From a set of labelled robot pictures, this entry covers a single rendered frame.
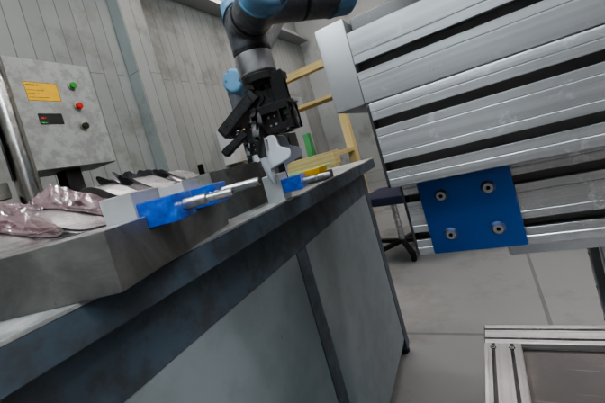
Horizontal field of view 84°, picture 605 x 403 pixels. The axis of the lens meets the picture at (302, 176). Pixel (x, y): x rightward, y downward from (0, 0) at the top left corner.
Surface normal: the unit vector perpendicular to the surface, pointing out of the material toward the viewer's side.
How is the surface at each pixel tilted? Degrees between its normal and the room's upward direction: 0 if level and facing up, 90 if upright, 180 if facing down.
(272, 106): 90
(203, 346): 90
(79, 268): 90
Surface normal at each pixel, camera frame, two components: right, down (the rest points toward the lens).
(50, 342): 0.87, -0.22
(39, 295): -0.13, 0.08
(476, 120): -0.46, 0.17
